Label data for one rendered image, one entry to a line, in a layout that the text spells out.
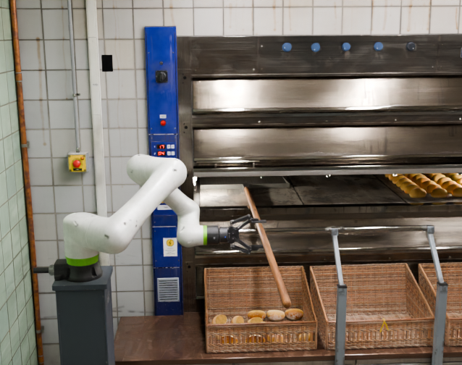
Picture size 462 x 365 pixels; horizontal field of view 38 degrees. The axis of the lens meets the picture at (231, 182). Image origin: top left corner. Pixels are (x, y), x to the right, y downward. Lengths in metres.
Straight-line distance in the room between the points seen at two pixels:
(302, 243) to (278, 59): 1.01
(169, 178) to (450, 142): 1.73
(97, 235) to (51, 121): 1.26
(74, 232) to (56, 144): 1.15
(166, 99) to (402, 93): 1.25
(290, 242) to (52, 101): 1.48
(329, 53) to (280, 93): 0.32
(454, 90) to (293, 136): 0.89
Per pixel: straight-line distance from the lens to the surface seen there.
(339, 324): 3.26
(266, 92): 3.54
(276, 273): 2.62
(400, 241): 3.83
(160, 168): 2.69
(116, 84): 3.54
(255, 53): 3.53
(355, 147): 3.64
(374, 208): 3.74
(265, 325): 3.33
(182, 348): 3.43
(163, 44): 3.47
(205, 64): 3.52
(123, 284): 3.79
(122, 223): 2.48
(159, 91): 3.49
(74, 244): 2.58
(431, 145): 3.75
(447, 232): 3.91
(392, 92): 3.66
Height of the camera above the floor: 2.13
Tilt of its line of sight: 13 degrees down
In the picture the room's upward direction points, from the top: straight up
